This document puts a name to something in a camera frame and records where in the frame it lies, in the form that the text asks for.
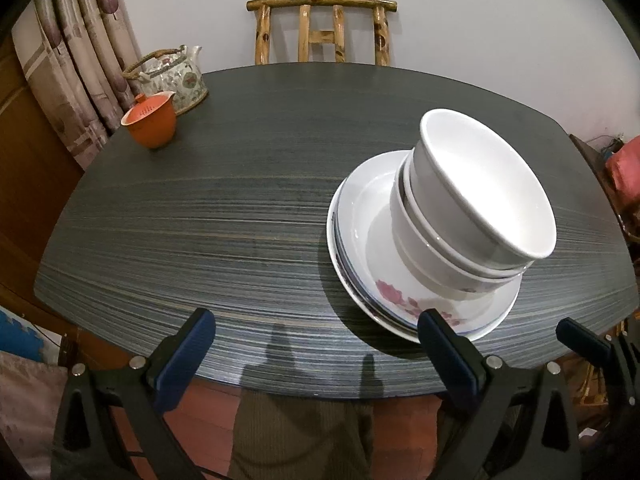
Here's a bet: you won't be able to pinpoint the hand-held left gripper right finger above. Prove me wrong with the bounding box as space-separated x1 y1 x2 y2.
417 308 583 480

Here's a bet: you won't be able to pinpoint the beige patterned curtain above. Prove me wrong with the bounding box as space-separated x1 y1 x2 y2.
10 0 143 171

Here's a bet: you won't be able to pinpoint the person's olive trousers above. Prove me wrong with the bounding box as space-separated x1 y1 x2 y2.
227 390 451 480

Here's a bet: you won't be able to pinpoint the white bowl pink flower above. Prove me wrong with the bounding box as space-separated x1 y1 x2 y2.
411 108 558 267

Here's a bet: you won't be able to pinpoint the small pink blossom plate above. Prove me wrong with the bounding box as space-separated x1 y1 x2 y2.
333 157 521 338

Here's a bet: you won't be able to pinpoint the blue printed bag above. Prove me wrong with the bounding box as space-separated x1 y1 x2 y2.
0 307 56 361

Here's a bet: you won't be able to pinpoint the white bowl purple flowers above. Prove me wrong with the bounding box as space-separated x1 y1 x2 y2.
391 162 523 302

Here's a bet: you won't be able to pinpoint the tangled cables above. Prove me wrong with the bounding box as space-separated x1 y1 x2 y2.
595 132 626 153

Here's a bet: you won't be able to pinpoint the floral ceramic teapot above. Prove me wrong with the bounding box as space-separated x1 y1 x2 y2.
121 45 209 115

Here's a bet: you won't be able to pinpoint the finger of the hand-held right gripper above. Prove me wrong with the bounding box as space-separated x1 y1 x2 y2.
556 317 632 407

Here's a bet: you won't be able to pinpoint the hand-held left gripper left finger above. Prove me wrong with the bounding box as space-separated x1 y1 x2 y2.
50 307 217 480

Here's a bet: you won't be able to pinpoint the red cloth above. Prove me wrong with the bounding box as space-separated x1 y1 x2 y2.
605 135 640 201

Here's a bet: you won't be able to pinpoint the plain white bowl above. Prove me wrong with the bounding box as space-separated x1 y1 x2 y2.
400 150 528 281

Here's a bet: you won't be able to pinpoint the pink cloth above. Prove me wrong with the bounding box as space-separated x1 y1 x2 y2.
0 350 68 461

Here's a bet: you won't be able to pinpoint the pink lotus print plate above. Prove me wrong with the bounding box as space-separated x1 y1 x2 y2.
336 151 522 336

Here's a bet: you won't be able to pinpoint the large purple floral plate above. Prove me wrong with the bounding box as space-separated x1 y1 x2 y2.
327 150 522 345

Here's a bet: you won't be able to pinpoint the orange tea cup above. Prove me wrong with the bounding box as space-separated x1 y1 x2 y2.
120 91 178 150

